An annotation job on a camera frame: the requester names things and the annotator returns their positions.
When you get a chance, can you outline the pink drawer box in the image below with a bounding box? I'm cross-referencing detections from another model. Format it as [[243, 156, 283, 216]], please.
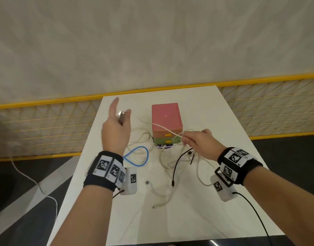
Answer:
[[151, 102, 184, 149]]

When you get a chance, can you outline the person's right hand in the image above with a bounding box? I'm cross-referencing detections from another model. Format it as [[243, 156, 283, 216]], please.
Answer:
[[181, 128, 228, 162]]

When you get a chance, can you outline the person's left hand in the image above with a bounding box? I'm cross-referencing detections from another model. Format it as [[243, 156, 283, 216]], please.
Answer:
[[101, 97, 132, 156]]

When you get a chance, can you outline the black left wristband with markers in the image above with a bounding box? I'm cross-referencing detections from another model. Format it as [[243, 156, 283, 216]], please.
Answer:
[[83, 150, 127, 192]]

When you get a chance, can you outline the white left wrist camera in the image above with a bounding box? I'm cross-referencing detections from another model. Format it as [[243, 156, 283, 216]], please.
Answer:
[[120, 167, 138, 195]]

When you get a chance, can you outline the bundle of white cables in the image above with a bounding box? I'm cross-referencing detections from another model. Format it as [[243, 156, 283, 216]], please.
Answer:
[[195, 151, 217, 187], [117, 111, 184, 139], [126, 128, 157, 151], [144, 151, 178, 209]]

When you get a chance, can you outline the black wristband with markers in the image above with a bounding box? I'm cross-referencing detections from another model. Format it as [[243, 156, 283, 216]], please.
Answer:
[[214, 147, 263, 186], [83, 150, 127, 192]]

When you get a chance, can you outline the black right wristband with markers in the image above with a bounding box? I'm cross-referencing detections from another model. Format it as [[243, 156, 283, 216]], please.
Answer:
[[214, 147, 263, 186]]

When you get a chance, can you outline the person's right forearm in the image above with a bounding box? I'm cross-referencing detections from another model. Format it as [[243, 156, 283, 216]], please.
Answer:
[[243, 166, 314, 246]]

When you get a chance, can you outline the black right camera cable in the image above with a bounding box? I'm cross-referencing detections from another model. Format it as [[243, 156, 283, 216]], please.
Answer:
[[232, 192, 273, 246]]

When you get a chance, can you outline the blue cable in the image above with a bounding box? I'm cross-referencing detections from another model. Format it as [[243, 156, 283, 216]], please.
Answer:
[[123, 146, 150, 167]]

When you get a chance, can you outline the person's left forearm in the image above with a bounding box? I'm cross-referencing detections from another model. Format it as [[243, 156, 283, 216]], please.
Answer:
[[50, 184, 115, 246]]

